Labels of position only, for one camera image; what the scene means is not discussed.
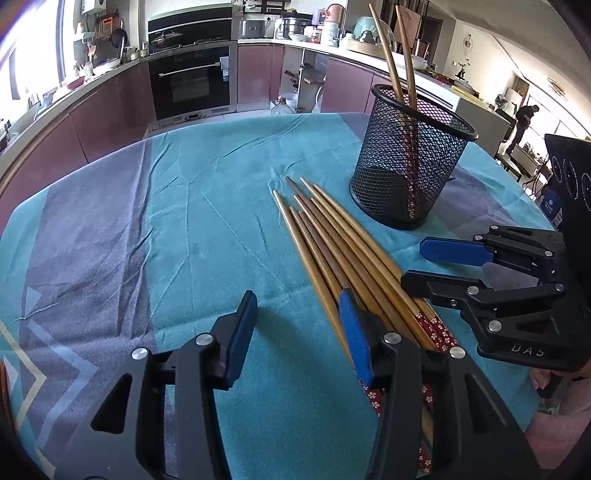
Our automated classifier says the blue bucket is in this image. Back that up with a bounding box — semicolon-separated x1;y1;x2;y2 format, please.
540;194;564;228

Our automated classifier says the bundle of wooden chopsticks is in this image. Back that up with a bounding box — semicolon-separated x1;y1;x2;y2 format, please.
272;176;460;476

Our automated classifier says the steel cooking pot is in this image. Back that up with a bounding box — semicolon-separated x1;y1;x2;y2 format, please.
281;17;308;41

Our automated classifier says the teal and grey tablecloth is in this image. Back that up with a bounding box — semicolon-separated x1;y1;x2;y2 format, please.
0;112;555;480

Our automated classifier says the black mesh utensil holder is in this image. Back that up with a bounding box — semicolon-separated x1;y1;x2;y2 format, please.
349;84;480;230

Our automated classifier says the person's pink clothing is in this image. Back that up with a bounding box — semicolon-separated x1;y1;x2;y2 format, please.
526;397;591;468

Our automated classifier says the white kitchen countertop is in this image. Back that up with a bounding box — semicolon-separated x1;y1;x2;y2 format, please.
0;38;490;185

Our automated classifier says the purple kitchen cabinet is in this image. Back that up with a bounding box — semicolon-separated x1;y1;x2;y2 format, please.
323;58;393;114
237;44;284;112
0;60;151;232

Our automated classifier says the pan with glass lid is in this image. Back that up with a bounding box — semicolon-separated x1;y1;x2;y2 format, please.
151;30;183;48

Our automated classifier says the green domed food cover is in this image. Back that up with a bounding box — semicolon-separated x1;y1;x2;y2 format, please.
353;16;395;47

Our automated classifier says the kitchen window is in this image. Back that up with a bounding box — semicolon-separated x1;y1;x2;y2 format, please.
0;0;65;100

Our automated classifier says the black built-in oven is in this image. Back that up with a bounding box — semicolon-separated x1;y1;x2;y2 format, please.
148;44;232;121

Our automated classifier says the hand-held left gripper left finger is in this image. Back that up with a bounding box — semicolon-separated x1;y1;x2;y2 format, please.
54;291;259;480

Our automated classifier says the red-handled wooden chopstick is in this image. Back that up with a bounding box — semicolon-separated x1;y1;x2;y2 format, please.
396;6;422;217
368;4;423;217

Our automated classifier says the person's right hand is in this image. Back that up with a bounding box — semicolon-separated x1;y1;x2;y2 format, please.
530;368;567;402

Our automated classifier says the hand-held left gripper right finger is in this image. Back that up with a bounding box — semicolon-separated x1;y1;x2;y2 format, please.
338;288;550;480

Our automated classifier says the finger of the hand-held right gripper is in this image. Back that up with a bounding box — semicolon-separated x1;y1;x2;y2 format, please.
419;225;567;284
400;270;584;371

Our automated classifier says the silver rice cooker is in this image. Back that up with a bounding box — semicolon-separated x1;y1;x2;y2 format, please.
240;18;269;40

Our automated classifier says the black range hood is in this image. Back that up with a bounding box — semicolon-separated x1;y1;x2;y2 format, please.
148;17;234;48

